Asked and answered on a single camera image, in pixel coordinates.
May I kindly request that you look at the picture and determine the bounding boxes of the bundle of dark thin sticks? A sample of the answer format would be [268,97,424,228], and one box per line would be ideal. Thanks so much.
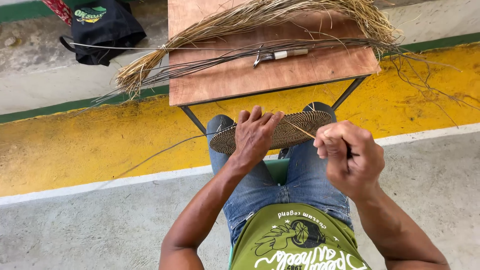
[69,37,480,128]

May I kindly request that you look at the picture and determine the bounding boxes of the green chair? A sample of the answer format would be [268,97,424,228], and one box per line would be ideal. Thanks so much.
[228,157,290,270]

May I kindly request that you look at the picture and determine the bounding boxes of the red patterned cloth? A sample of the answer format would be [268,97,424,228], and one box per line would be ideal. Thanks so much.
[41,0,74,26]

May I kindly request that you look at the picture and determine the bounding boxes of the oval woven basket base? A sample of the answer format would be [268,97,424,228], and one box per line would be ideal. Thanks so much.
[209,110,334,155]

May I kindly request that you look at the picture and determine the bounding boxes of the person's left hand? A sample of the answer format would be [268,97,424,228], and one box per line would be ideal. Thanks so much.
[230,106,285,166]

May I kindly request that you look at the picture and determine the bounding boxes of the person's green printed shirt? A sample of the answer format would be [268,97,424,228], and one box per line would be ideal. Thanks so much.
[229,203,372,270]

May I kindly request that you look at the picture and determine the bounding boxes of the pale straw strand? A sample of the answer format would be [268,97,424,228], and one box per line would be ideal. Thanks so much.
[287,122,317,140]

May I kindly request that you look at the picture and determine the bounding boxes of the wooden table with metal legs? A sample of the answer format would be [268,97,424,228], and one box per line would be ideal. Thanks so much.
[167,0,382,136]

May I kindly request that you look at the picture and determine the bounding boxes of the black bag with printed logo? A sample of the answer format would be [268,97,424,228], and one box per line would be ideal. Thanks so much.
[59,0,148,67]

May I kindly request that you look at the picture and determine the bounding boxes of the knife with wooden handle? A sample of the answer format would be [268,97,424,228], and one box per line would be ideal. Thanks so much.
[253,45,309,69]

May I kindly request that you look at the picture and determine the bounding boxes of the bundle of pale straw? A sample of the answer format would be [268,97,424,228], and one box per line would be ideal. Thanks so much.
[115,0,404,100]

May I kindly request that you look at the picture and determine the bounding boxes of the person's blue jeans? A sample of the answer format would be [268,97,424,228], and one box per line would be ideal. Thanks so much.
[206,102,355,246]

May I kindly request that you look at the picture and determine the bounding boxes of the person's right hand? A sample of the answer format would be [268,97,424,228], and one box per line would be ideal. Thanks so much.
[313,120,386,200]

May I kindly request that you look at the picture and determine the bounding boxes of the long dark fibre strand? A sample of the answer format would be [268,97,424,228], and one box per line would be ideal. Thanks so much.
[112,125,237,180]

